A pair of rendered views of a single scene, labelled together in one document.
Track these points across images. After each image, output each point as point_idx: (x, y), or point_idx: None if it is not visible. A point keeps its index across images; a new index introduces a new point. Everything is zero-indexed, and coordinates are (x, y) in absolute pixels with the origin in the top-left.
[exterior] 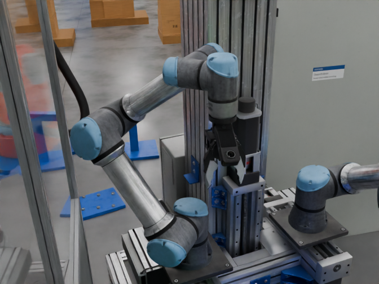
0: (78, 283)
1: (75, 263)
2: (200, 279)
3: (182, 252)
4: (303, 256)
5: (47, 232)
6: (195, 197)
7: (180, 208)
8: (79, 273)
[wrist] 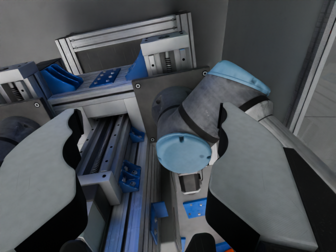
0: (300, 100)
1: (293, 126)
2: (174, 72)
3: (218, 69)
4: (44, 98)
5: None
6: (154, 186)
7: (204, 149)
8: (289, 116)
